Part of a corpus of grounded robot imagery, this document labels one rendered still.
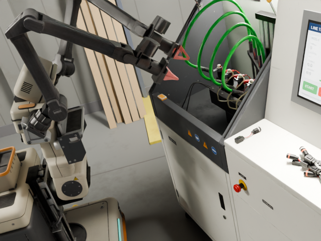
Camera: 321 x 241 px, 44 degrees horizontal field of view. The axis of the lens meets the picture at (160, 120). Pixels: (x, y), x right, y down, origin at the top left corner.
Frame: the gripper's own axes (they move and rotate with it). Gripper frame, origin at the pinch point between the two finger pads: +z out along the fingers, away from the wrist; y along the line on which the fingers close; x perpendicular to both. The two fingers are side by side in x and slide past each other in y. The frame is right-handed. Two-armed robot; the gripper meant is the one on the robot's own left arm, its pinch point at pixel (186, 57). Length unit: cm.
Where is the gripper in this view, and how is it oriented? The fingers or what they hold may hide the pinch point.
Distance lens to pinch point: 187.5
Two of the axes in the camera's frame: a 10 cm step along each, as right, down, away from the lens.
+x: -4.9, 8.6, 1.4
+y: -2.1, -2.7, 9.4
